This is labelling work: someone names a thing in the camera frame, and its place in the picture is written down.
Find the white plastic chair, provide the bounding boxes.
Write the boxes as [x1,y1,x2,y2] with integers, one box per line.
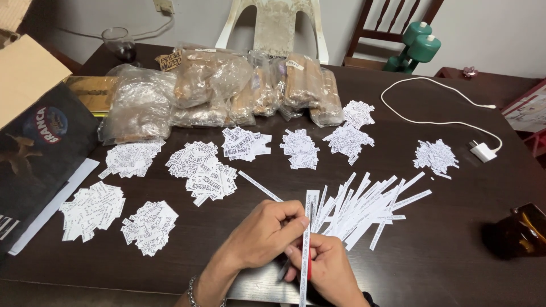
[215,0,329,65]

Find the white charger plug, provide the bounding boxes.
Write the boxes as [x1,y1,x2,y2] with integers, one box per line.
[468,140,498,164]

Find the pile of cut paper labels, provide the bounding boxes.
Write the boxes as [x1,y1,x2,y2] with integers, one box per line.
[412,139,460,180]
[322,124,375,166]
[166,141,220,180]
[121,200,179,257]
[59,181,127,244]
[98,138,166,180]
[184,162,239,208]
[342,100,376,130]
[221,126,273,163]
[279,129,321,170]

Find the single narrow paper strip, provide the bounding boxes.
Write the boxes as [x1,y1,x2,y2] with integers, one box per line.
[237,171,284,203]

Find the wall socket with plug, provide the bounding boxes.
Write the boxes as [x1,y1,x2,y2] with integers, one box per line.
[152,0,175,16]

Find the white charger cable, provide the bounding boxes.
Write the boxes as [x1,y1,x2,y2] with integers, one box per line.
[380,77,503,152]

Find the thin wall cable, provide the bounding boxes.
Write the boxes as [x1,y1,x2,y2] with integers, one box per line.
[59,14,176,42]

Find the long printed paper strip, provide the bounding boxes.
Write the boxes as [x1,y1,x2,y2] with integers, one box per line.
[299,190,320,307]

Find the silver chain bracelet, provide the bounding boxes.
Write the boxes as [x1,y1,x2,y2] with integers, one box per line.
[187,275,228,307]

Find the amber glass jar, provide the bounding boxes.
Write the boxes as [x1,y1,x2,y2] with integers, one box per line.
[483,202,546,261]

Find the brown cardboard tag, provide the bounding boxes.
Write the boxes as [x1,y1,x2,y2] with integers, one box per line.
[155,50,184,72]

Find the red handled scissors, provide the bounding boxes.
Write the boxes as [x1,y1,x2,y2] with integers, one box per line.
[278,202,315,283]

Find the white paper sheet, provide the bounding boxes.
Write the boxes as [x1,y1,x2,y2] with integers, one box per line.
[9,158,101,257]

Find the clear bag of incense sticks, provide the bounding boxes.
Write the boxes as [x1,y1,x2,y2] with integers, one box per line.
[172,48,253,110]
[228,51,283,127]
[309,67,346,128]
[170,100,234,129]
[97,64,178,146]
[279,53,323,121]

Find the wine glass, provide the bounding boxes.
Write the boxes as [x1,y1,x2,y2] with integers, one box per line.
[101,27,140,67]

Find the red and white box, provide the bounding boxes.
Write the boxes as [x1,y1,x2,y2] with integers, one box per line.
[501,78,546,158]

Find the person's left hand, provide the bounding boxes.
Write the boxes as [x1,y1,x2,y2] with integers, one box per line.
[221,199,311,270]

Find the green dumbbell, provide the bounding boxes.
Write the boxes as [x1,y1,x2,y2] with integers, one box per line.
[401,34,442,74]
[382,21,433,72]

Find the heap of printed paper strips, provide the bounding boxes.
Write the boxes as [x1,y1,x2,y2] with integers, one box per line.
[313,171,433,252]

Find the brown wooden chair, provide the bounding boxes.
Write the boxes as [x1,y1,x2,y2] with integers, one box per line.
[342,0,445,71]

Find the flat gold box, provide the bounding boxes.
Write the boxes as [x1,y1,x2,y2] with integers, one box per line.
[64,75,119,117]

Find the open printed cardboard box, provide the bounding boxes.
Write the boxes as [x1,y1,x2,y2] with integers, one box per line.
[0,34,101,256]

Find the person's right hand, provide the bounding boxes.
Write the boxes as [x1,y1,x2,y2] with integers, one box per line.
[284,233,364,307]

